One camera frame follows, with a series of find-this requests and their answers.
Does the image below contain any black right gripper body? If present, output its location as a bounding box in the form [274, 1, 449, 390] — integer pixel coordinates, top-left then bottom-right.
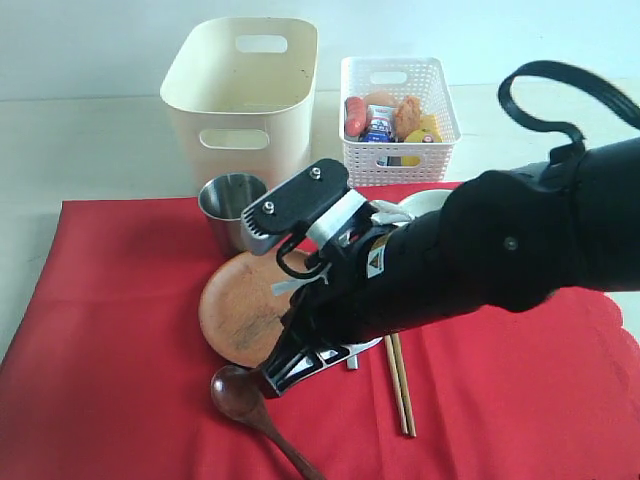
[258, 202, 450, 398]

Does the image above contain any yellow lemon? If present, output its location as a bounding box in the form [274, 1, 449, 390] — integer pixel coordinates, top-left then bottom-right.
[404, 128, 442, 144]

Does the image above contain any blue white milk carton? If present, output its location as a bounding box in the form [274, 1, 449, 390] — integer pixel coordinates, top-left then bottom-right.
[359, 104, 395, 143]

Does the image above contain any orange fried chicken piece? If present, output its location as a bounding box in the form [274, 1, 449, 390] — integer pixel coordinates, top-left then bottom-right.
[394, 96, 422, 142]

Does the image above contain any red sausage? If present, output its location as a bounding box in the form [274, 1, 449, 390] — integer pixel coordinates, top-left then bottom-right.
[344, 96, 367, 137]

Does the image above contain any brown egg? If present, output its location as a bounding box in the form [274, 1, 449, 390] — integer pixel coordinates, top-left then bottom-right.
[363, 90, 399, 108]

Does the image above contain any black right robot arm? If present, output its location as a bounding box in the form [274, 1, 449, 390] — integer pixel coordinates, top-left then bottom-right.
[252, 139, 639, 396]

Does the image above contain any right wooden chopstick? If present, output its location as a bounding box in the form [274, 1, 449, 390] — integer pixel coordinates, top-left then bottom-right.
[391, 333, 417, 438]

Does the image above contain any wooden chopstick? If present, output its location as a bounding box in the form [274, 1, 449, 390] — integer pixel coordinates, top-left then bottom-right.
[391, 333, 417, 438]
[384, 335, 409, 435]

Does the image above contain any white ceramic bowl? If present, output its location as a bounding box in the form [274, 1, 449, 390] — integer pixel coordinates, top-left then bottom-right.
[398, 189, 452, 218]

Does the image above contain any silver table knife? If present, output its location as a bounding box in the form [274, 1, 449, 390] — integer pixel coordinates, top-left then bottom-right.
[346, 355, 359, 371]

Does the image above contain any left wooden chopstick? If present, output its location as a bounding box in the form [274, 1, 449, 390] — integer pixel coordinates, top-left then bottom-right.
[384, 335, 409, 435]

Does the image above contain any brown wooden plate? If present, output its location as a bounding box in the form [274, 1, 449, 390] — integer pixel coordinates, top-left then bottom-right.
[198, 252, 291, 368]

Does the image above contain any steel cup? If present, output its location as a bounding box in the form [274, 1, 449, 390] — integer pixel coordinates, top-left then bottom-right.
[198, 172, 267, 258]

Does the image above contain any dark wooden spoon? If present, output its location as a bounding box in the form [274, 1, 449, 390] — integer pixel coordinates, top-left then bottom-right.
[210, 365, 325, 480]

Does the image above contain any white perforated plastic basket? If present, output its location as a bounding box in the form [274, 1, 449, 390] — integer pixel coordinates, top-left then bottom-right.
[339, 57, 461, 186]

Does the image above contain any cream plastic bin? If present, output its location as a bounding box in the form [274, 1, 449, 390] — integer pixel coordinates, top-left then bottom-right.
[160, 17, 318, 187]

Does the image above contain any red tablecloth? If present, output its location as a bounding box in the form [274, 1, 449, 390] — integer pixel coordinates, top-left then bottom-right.
[1, 198, 639, 479]

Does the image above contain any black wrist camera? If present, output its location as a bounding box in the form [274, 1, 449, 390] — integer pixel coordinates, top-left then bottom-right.
[241, 158, 368, 256]

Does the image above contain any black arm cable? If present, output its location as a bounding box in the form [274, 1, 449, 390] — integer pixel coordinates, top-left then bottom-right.
[497, 60, 640, 166]

